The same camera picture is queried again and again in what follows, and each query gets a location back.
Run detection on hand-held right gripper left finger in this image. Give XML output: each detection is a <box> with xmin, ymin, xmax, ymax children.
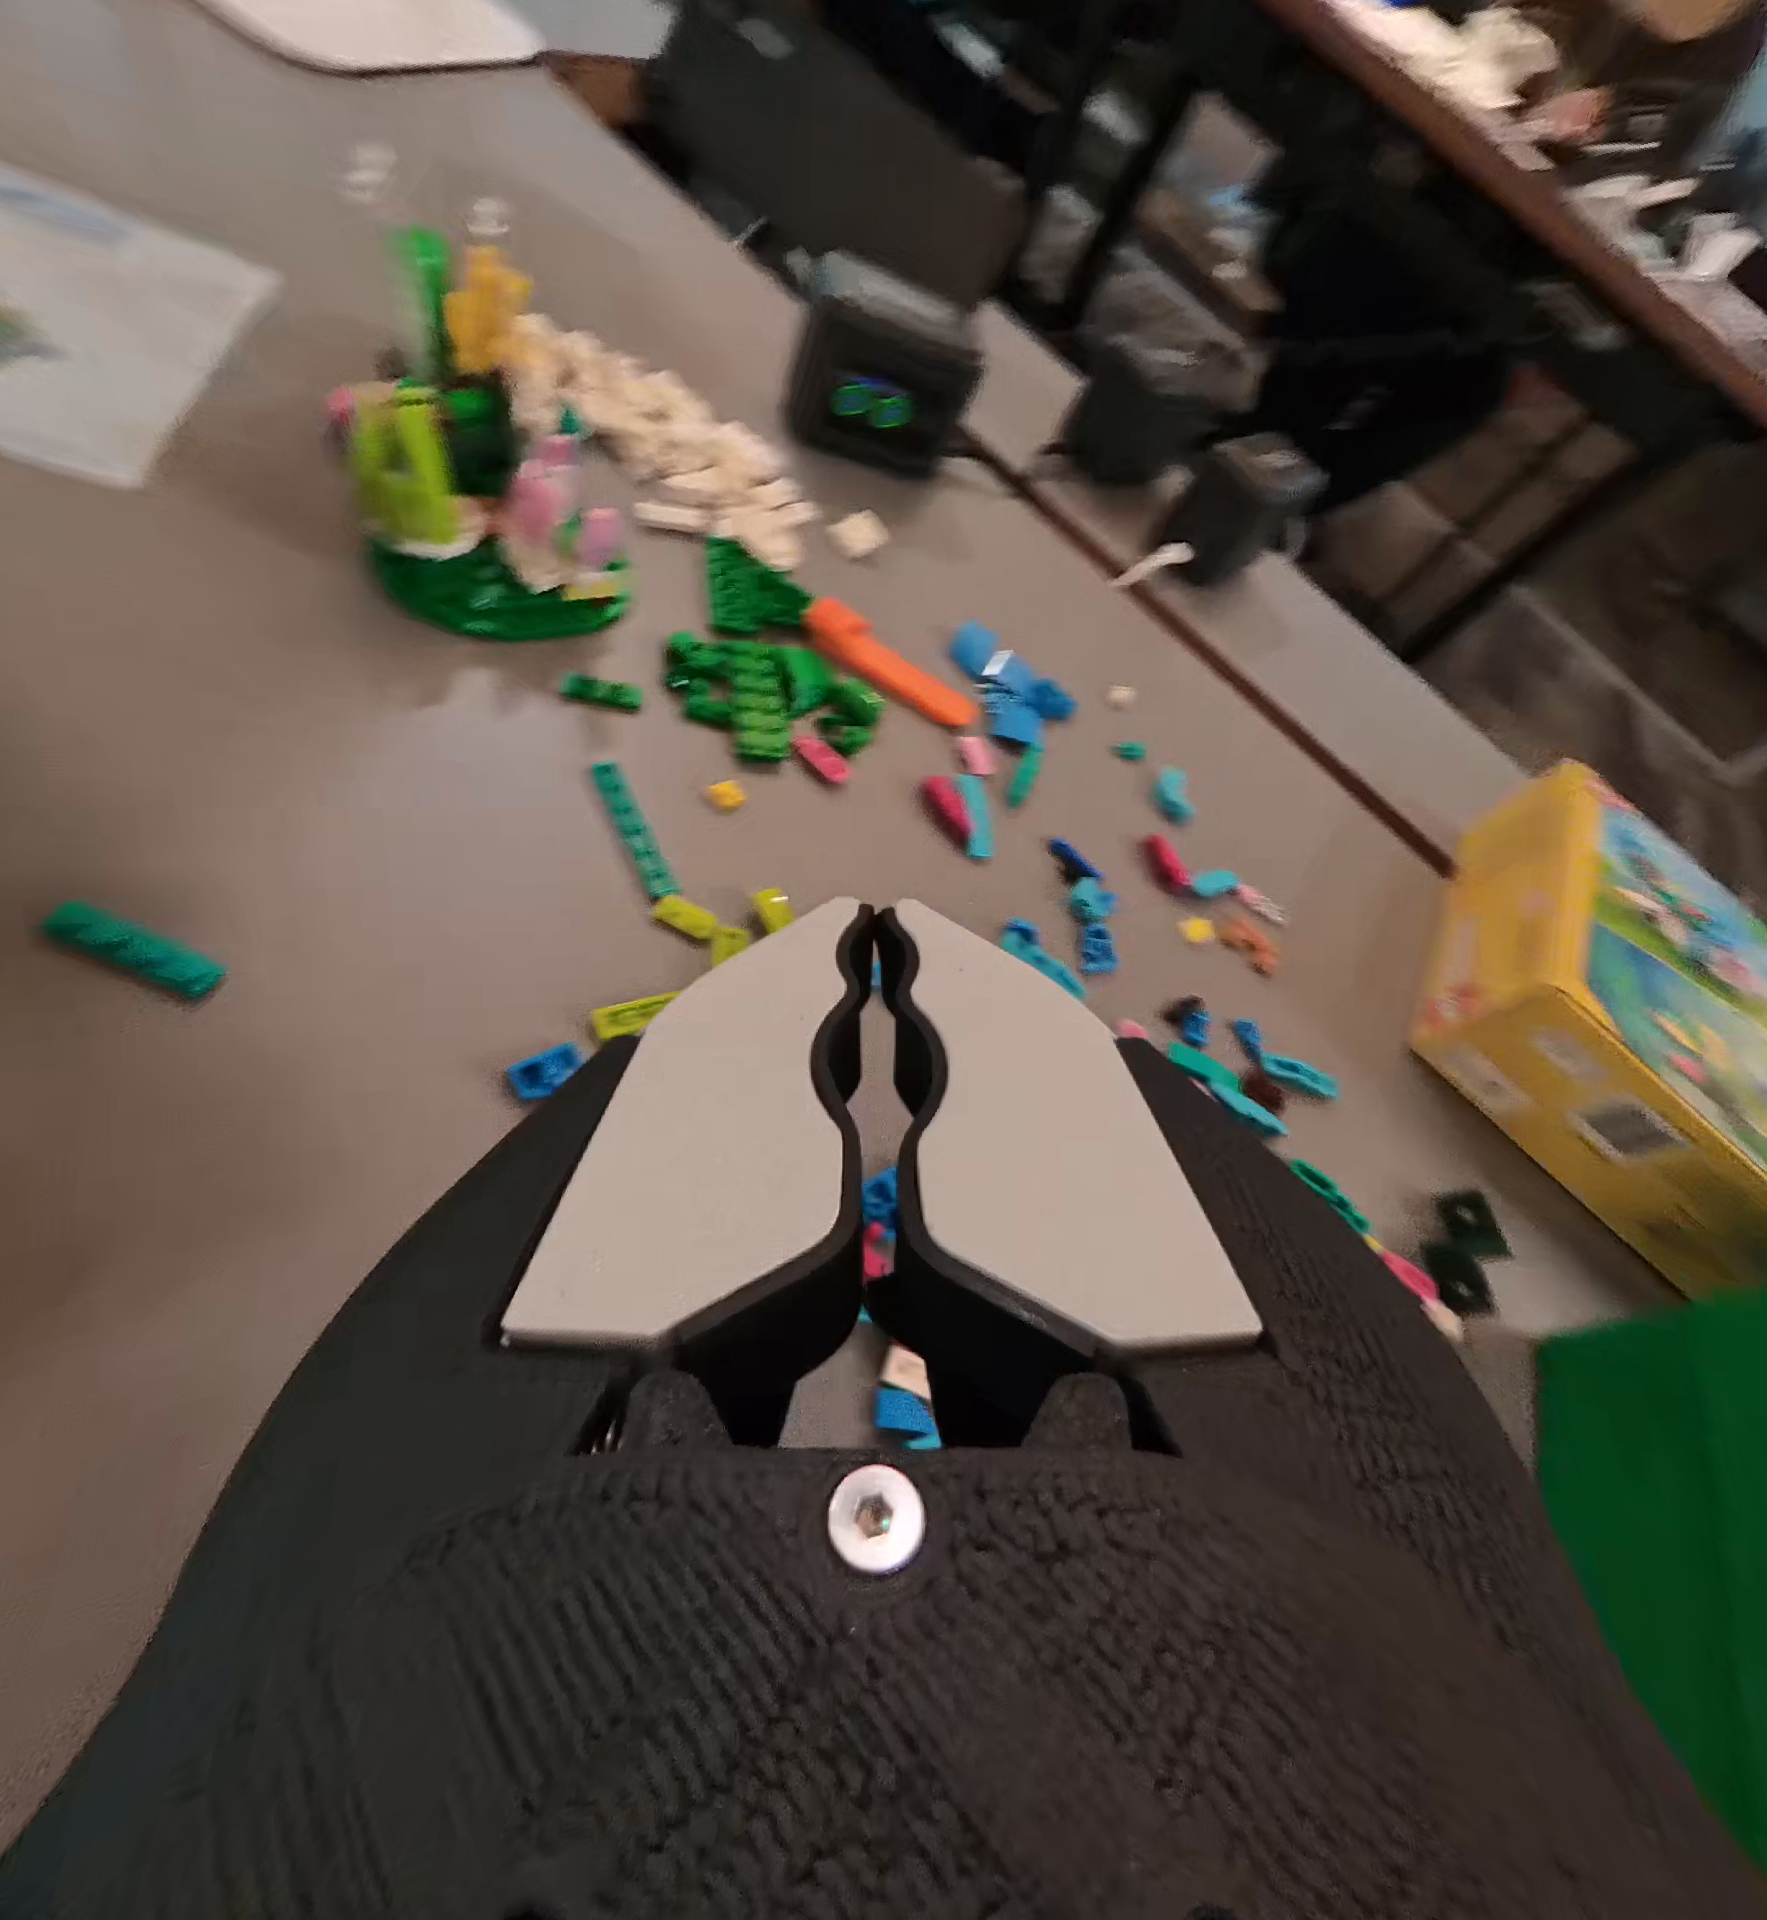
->
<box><xmin>497</xmin><ymin>897</ymin><xmax>868</xmax><ymax>1445</ymax></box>

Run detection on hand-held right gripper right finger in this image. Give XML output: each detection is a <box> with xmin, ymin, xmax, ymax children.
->
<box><xmin>873</xmin><ymin>897</ymin><xmax>1266</xmax><ymax>1447</ymax></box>

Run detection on grey desk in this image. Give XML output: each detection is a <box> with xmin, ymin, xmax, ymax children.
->
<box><xmin>0</xmin><ymin>0</ymin><xmax>1696</xmax><ymax>1920</ymax></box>

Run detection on long teal plate brick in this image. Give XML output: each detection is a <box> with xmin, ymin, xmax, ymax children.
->
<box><xmin>590</xmin><ymin>762</ymin><xmax>685</xmax><ymax>902</ymax></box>

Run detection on scattered small coloured bricks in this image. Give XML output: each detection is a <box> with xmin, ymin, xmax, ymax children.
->
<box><xmin>505</xmin><ymin>621</ymin><xmax>1514</xmax><ymax>1449</ymax></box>

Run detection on pile of green bricks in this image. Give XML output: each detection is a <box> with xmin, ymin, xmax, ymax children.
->
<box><xmin>662</xmin><ymin>537</ymin><xmax>885</xmax><ymax>763</ymax></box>

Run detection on yellow toy box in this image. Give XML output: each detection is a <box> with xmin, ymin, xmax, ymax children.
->
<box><xmin>1411</xmin><ymin>759</ymin><xmax>1767</xmax><ymax>1301</ymax></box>

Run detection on orange brick separator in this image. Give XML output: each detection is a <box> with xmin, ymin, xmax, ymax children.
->
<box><xmin>805</xmin><ymin>597</ymin><xmax>980</xmax><ymax>732</ymax></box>

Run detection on long green brick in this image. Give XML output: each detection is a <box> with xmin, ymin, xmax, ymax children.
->
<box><xmin>43</xmin><ymin>900</ymin><xmax>228</xmax><ymax>1002</ymax></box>

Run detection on green plant brick model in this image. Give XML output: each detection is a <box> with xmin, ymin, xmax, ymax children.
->
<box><xmin>326</xmin><ymin>225</ymin><xmax>633</xmax><ymax>640</ymax></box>

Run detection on black power adapter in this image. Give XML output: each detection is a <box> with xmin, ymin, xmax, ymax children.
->
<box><xmin>1063</xmin><ymin>344</ymin><xmax>1200</xmax><ymax>482</ymax></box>
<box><xmin>1161</xmin><ymin>436</ymin><xmax>1329</xmax><ymax>587</ymax></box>

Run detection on pile of white bricks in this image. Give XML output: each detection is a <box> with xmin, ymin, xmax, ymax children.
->
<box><xmin>515</xmin><ymin>315</ymin><xmax>825</xmax><ymax>571</ymax></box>

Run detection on green baseplate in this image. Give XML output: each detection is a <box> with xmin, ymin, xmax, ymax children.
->
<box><xmin>1534</xmin><ymin>1272</ymin><xmax>1767</xmax><ymax>1920</ymax></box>

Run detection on black charger box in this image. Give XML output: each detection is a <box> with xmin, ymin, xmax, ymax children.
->
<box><xmin>785</xmin><ymin>254</ymin><xmax>988</xmax><ymax>478</ymax></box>

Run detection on black office chair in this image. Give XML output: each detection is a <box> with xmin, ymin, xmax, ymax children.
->
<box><xmin>644</xmin><ymin>0</ymin><xmax>1039</xmax><ymax>309</ymax></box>

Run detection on brick instruction booklet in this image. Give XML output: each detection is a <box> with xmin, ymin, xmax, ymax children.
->
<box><xmin>0</xmin><ymin>131</ymin><xmax>286</xmax><ymax>491</ymax></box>

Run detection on cluttered wooden table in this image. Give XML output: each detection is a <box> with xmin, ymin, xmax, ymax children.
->
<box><xmin>1258</xmin><ymin>0</ymin><xmax>1767</xmax><ymax>459</ymax></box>

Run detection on white lamp base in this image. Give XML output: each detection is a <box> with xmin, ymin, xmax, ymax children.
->
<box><xmin>194</xmin><ymin>0</ymin><xmax>547</xmax><ymax>73</ymax></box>

